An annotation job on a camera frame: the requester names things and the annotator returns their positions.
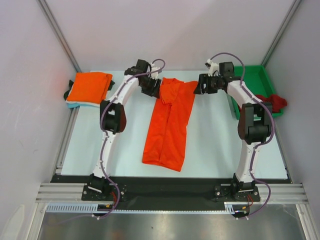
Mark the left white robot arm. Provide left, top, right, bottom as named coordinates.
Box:
left=87, top=58, right=166, bottom=200

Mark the light blue cable duct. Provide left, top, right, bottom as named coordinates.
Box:
left=46, top=203, right=248, bottom=215

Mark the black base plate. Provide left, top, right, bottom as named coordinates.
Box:
left=50, top=174, right=290, bottom=212

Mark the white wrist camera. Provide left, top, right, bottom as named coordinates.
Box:
left=205, top=59, right=220, bottom=77
left=149, top=63, right=162, bottom=79

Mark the aluminium corner post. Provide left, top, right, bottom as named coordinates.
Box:
left=261, top=0, right=304, bottom=68
left=36, top=0, right=82, bottom=73

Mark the right aluminium corner post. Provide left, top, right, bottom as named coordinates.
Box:
left=261, top=0, right=304, bottom=68

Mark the aluminium front rail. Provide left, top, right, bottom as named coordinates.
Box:
left=35, top=183, right=309, bottom=204

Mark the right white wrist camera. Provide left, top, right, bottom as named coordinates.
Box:
left=205, top=59, right=220, bottom=77

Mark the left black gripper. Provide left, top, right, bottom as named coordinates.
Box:
left=138, top=75, right=161, bottom=99

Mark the green plastic bin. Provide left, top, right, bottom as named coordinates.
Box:
left=230, top=65, right=284, bottom=120

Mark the dark red t shirt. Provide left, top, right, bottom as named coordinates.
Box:
left=255, top=94, right=288, bottom=114

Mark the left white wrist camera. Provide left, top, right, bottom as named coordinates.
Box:
left=149, top=63, right=162, bottom=79

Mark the orange t shirt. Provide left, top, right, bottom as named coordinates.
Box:
left=65, top=72, right=113, bottom=105
left=142, top=78, right=198, bottom=172

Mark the folded black t shirt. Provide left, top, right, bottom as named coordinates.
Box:
left=63, top=80, right=74, bottom=101

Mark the folded orange t shirt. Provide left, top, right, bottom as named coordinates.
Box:
left=65, top=72, right=113, bottom=105

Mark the folded light blue t shirt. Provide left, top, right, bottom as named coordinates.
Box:
left=67, top=103, right=80, bottom=109

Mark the left aluminium corner post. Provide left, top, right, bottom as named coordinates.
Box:
left=36, top=0, right=82, bottom=73

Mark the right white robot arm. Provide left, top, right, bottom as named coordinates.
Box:
left=193, top=59, right=275, bottom=201

